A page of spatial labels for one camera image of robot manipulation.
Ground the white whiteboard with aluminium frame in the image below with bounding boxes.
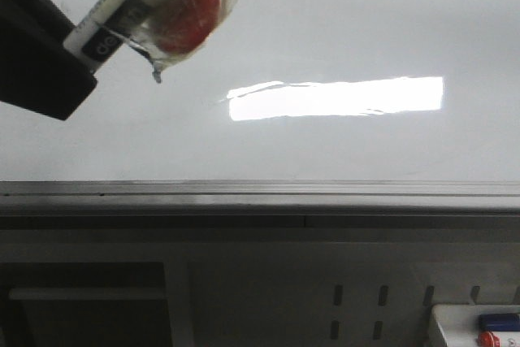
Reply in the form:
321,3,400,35
1,0,519,228

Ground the white marker tray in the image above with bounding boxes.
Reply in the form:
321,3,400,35
425,304,519,347

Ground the grey perforated metal panel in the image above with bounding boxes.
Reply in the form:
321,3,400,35
1,228,519,346

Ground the white black whiteboard marker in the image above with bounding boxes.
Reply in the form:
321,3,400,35
63,0,166,74

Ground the red capped marker in tray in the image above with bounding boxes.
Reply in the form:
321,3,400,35
477,331,520,347

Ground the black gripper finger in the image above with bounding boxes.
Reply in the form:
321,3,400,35
1,0,97,120

